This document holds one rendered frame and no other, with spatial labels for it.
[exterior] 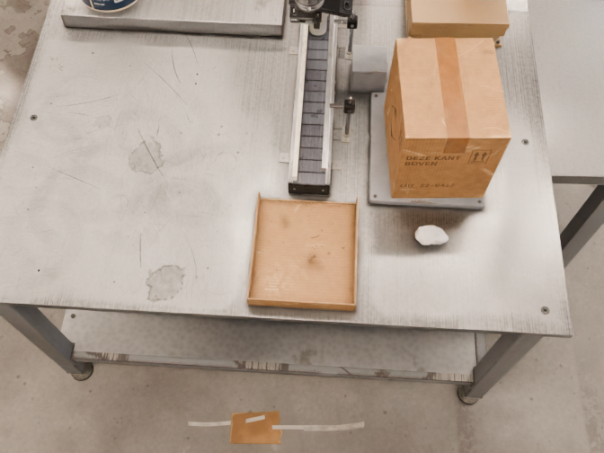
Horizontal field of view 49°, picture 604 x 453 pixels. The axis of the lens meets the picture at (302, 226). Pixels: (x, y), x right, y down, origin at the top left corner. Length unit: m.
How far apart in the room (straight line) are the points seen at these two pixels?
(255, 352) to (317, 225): 0.66
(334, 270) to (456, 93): 0.51
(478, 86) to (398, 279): 0.50
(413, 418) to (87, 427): 1.13
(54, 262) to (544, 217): 1.26
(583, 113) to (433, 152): 0.62
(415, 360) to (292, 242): 0.74
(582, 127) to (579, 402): 1.03
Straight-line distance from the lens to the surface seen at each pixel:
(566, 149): 1.97
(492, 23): 2.06
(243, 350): 2.22
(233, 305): 1.62
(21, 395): 2.60
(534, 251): 1.77
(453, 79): 1.63
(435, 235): 1.69
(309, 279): 1.63
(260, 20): 2.07
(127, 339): 2.30
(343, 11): 1.75
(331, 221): 1.70
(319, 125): 1.81
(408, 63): 1.65
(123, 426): 2.46
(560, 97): 2.07
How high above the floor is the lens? 2.33
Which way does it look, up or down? 62 degrees down
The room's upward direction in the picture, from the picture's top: straight up
